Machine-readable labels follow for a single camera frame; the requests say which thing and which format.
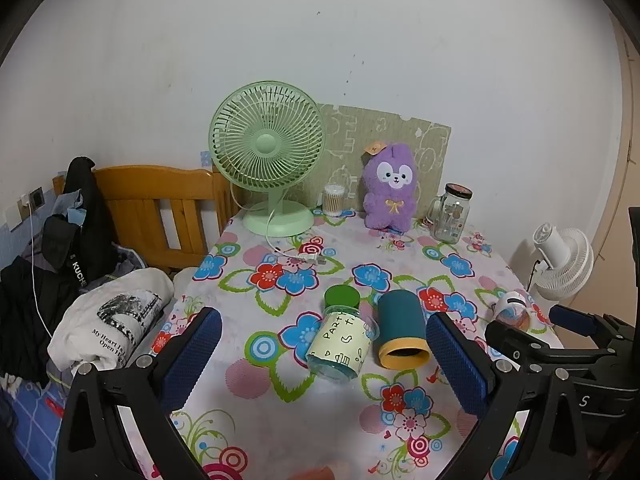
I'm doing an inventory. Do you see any wooden headboard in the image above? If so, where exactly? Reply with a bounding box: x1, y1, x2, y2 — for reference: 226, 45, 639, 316
52, 165, 241, 274

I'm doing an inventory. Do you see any purple plush toy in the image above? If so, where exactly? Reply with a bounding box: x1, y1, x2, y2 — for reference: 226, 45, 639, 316
361, 141, 420, 232

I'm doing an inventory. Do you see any blue checked bedsheet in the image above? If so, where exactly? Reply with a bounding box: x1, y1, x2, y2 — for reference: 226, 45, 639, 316
0, 372, 76, 463

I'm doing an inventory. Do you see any white fan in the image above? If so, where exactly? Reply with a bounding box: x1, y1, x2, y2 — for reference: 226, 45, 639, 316
528, 223, 595, 302

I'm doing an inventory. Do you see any teal cup with yellow rim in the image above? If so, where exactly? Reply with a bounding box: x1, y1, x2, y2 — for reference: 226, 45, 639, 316
376, 289, 432, 370

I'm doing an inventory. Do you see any dark cloth pile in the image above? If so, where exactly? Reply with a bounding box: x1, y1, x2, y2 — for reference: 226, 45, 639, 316
0, 254, 83, 387

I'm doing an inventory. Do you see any light blue cloth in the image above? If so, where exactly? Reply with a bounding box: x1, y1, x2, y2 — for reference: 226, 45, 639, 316
54, 194, 89, 227

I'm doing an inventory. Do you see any cotton swab container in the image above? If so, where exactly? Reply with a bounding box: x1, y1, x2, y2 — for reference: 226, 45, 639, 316
323, 183, 347, 218

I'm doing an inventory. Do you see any green patterned board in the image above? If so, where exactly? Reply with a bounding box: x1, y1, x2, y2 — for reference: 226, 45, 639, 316
315, 103, 454, 212

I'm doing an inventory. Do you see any white printed t-shirt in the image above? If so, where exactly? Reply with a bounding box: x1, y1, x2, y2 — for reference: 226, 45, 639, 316
47, 267, 176, 379

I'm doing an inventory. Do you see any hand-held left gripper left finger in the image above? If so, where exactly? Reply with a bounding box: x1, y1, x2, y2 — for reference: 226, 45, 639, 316
56, 306, 224, 480

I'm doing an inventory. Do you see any glass jar mug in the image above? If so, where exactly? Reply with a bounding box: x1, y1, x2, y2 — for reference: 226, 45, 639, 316
429, 183, 473, 245

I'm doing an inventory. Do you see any white fan cable with plug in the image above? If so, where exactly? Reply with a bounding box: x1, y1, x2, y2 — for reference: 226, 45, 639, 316
265, 207, 331, 267

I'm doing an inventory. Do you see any clear cup with green lid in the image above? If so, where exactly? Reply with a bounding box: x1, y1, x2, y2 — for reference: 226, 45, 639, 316
305, 285, 379, 386

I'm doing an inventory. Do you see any black jacket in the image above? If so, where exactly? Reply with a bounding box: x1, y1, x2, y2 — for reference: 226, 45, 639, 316
41, 156, 121, 292

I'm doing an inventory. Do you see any small patterned cup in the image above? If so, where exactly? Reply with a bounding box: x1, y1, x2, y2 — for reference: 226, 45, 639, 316
492, 290, 534, 330

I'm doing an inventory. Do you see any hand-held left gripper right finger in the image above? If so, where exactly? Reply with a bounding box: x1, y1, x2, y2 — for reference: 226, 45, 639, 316
425, 311, 598, 480

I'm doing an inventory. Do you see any wall socket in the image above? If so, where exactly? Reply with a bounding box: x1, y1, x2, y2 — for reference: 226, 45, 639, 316
17, 187, 46, 212

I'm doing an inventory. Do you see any white charging cable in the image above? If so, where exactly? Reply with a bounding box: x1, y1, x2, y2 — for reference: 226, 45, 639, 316
26, 204, 54, 339

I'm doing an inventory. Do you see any floral tablecloth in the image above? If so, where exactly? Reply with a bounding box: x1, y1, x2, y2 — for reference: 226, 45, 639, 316
117, 204, 567, 480

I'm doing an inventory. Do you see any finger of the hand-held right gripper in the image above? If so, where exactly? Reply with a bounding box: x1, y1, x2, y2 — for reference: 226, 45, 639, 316
548, 304, 632, 347
484, 321, 576, 362

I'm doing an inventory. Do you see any green desk fan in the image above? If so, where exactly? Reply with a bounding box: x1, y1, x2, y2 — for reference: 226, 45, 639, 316
208, 80, 327, 238

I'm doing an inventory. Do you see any beige door frame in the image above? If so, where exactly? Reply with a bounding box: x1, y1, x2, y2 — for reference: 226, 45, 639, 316
589, 10, 640, 293

